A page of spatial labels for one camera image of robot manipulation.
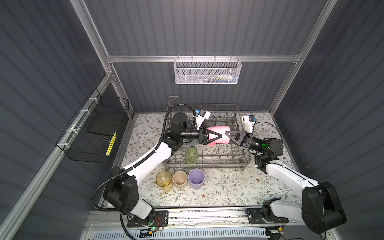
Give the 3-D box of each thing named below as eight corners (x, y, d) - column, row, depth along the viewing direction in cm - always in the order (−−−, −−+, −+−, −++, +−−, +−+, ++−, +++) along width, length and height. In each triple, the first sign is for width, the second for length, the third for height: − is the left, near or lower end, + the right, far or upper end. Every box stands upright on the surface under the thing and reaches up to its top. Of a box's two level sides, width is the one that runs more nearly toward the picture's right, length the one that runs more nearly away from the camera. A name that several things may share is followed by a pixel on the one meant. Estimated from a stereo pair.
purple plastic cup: (195, 194, 83) (194, 187, 73) (188, 180, 88) (187, 171, 78) (207, 188, 85) (208, 180, 75) (199, 174, 90) (200, 165, 80)
